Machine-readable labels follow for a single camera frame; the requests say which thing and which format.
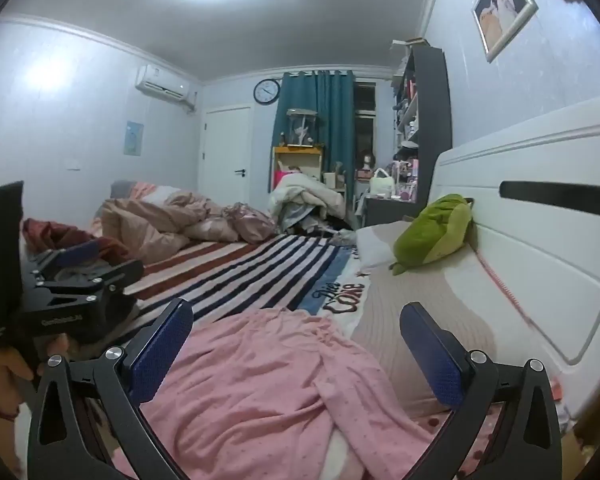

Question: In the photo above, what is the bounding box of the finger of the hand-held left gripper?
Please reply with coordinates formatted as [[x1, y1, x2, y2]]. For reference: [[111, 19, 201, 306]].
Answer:
[[27, 239, 104, 274], [31, 258, 146, 295]]

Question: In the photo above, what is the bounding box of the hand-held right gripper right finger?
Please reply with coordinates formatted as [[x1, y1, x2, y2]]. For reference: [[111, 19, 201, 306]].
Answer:
[[399, 301, 563, 480]]

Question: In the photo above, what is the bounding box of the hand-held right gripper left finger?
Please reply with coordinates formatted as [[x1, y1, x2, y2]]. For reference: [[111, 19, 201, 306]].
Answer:
[[27, 297, 193, 480]]

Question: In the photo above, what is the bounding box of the pink dotted garment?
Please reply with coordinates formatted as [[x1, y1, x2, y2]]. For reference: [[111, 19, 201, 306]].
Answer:
[[112, 308, 443, 480]]

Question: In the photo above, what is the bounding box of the person's left hand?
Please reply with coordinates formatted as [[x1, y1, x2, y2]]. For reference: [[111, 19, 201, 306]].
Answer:
[[0, 332, 74, 413]]

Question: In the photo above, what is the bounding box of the red garment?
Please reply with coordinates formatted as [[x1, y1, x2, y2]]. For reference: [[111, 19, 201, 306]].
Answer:
[[21, 217, 131, 261]]

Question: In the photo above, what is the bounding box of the beige knit blanket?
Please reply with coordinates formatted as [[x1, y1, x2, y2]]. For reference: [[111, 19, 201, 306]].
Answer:
[[352, 220, 531, 403]]

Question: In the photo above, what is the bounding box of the pink dotted bedsheet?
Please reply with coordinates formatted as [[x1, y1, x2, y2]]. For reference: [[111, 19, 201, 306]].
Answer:
[[415, 400, 566, 480]]

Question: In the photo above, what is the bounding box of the green plush toy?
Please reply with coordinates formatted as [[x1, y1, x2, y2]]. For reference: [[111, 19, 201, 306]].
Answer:
[[390, 193, 475, 276]]

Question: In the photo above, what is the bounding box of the striped blanket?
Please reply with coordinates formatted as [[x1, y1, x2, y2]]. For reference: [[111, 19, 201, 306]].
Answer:
[[122, 232, 376, 333]]

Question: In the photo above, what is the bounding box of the white headboard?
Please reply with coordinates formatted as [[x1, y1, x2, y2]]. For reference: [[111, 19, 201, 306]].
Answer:
[[427, 94, 600, 418]]

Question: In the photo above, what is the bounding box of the white door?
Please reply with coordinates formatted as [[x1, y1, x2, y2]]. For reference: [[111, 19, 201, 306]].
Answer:
[[201, 105, 253, 206]]

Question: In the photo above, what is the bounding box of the white bag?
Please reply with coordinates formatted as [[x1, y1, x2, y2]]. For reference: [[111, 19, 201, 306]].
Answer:
[[369, 168, 395, 198]]

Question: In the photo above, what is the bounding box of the white air conditioner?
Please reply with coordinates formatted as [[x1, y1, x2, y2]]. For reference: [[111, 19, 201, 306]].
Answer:
[[135, 65, 197, 111]]

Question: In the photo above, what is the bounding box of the cream comforter pile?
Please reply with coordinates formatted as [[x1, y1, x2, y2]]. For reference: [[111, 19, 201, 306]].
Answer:
[[267, 170, 348, 233]]

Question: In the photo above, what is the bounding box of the yellow shelf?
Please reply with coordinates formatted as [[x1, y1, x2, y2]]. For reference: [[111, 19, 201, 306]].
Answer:
[[271, 145, 327, 183]]

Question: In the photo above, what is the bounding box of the glass display case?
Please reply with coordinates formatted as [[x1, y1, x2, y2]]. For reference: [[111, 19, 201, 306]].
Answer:
[[285, 108, 319, 148]]

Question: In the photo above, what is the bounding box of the dark window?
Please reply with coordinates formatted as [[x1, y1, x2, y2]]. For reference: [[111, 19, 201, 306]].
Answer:
[[352, 81, 377, 173]]

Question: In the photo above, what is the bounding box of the dark bookshelf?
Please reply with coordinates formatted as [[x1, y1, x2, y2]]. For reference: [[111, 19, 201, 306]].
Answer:
[[391, 37, 453, 203]]

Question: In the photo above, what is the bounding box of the teal curtain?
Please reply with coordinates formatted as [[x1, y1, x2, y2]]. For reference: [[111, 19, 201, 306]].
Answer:
[[269, 70, 356, 193]]

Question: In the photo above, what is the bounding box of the pink cord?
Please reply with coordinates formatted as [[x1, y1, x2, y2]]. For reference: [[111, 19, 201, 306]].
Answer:
[[482, 257, 533, 328]]

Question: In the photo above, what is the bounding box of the red cord bracelet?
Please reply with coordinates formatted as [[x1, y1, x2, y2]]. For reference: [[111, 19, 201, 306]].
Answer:
[[0, 390, 21, 422]]

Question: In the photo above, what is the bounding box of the blue wall poster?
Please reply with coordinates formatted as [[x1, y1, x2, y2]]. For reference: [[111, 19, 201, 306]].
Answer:
[[124, 120, 145, 156]]

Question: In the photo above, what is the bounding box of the round wall clock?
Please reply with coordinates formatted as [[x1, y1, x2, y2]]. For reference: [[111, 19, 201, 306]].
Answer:
[[253, 79, 280, 106]]

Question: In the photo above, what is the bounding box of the framed wall picture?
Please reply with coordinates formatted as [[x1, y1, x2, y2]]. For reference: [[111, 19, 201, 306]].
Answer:
[[472, 0, 539, 63]]

